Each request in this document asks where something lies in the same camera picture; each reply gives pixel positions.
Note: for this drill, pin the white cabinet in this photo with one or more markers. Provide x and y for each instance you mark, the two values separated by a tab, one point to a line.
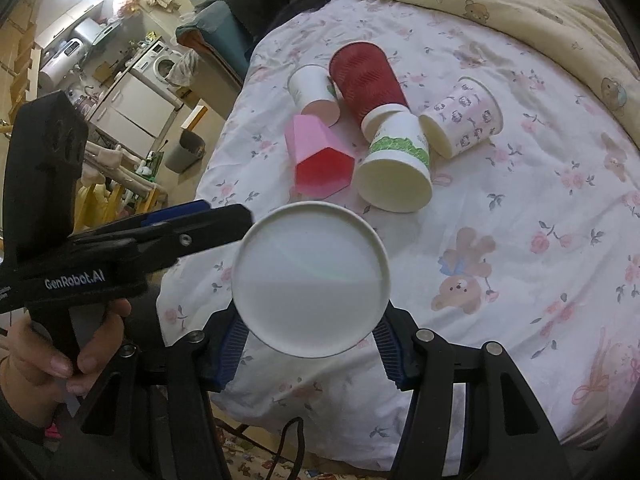
132	107

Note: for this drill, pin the white washing machine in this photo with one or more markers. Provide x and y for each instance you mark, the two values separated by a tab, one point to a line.
160	62

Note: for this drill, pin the grey trash bin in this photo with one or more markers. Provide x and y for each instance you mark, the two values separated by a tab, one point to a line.
184	150

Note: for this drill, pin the silver kitchen appliance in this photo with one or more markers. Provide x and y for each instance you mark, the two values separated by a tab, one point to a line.
60	60

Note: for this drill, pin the dark clothes pile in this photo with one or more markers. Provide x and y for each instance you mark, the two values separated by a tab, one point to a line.
250	15

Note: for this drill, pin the white cartoon-print paper cup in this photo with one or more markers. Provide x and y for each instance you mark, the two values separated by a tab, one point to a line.
465	112

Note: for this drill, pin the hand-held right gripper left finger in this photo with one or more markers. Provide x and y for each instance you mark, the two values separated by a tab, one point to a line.
231	355

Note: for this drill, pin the small white green-print cup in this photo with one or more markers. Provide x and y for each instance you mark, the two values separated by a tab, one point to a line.
312	90

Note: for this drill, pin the yellow wooden rack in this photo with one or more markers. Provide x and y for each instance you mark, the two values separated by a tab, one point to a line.
117	187

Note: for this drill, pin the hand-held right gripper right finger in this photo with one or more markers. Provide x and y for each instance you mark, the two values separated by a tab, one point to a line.
393	355

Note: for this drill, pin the person's left hand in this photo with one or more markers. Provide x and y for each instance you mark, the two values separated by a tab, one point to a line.
95	340

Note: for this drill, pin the yellow bear-print quilt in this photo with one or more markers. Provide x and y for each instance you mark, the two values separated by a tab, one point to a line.
540	10

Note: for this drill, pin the patterned floor mat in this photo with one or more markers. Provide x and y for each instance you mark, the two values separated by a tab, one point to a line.
310	465

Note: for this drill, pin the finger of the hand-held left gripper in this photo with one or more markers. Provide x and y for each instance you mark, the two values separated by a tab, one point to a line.
170	212
210	230

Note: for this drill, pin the pink faceted plastic cup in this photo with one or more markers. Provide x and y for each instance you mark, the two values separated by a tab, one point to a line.
320	155

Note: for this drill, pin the white floral bear bedsheet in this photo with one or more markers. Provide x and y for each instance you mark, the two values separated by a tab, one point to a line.
525	210

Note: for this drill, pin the plain white paper cup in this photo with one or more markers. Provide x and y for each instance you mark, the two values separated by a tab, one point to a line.
310	280

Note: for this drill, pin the white cup with green band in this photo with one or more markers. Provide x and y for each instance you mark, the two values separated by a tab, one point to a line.
395	165

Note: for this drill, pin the red ribbed paper cup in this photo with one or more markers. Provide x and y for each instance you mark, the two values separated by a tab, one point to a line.
370	77

